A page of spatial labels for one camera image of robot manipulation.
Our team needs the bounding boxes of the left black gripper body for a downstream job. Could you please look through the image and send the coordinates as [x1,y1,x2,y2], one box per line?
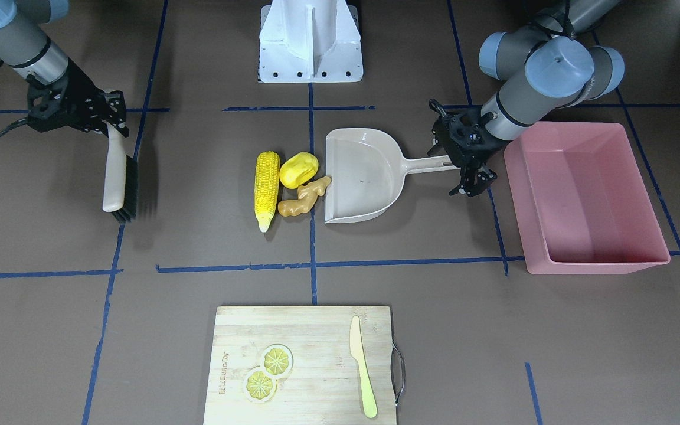
[427,99,508,171]

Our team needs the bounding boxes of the yellow toy corn cob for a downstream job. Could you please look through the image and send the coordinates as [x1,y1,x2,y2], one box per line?
[254,151,280,233]

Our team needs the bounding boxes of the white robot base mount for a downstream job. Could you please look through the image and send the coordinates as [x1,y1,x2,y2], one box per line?
[257,1,364,84]

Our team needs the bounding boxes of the pink plastic bin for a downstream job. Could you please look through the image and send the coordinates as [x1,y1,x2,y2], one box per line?
[503,122,671,275]

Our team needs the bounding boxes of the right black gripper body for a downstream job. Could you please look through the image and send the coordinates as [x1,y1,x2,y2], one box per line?
[26,59,113,133]

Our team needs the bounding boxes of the tan toy ginger root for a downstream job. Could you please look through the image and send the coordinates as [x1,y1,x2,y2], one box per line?
[277,176,332,217]

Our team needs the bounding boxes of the beige hand brush black bristles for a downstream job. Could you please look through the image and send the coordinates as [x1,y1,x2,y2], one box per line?
[102,124,139,224]

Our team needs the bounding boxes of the lemon slice upper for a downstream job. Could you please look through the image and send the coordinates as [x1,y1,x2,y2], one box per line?
[261,344,294,380]

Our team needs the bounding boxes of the yellow-green plastic knife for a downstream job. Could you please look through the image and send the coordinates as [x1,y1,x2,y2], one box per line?
[349,316,378,418]

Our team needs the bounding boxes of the beige plastic dustpan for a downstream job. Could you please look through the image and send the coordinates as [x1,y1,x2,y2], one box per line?
[324,128,456,224]

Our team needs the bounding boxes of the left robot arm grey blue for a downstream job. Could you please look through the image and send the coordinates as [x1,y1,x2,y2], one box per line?
[429,1,625,197]

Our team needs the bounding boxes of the bamboo cutting board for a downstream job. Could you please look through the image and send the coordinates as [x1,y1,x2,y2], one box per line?
[202,306,398,424]

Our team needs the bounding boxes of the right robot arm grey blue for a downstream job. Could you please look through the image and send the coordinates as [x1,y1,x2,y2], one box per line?
[0,1,129,137]

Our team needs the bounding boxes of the yellow toy potato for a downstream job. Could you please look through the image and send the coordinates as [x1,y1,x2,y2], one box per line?
[279,152,319,189]

